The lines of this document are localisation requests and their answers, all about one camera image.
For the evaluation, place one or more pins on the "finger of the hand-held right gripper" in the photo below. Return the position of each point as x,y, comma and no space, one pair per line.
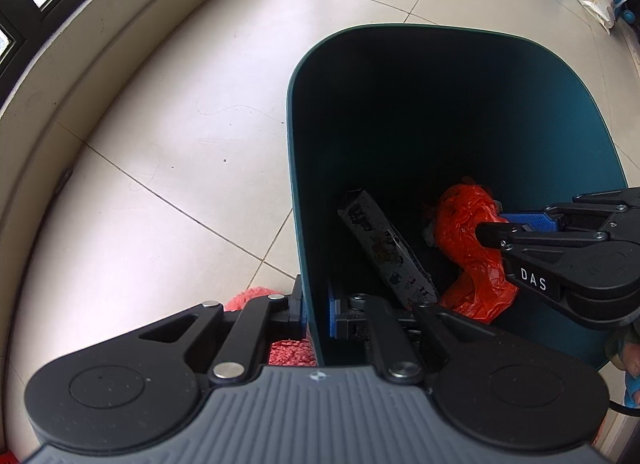
500,236
525,221

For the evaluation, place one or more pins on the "printed grey carton box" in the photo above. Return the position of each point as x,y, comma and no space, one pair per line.
380,244

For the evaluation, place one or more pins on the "red plastic bag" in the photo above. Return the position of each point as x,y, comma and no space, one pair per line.
460,229

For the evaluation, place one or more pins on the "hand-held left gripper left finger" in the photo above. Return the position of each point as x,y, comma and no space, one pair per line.
300,315

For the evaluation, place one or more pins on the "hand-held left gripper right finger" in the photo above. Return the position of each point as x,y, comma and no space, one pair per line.
331,316

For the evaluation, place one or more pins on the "dark teal trash bin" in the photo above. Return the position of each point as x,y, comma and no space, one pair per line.
400,118

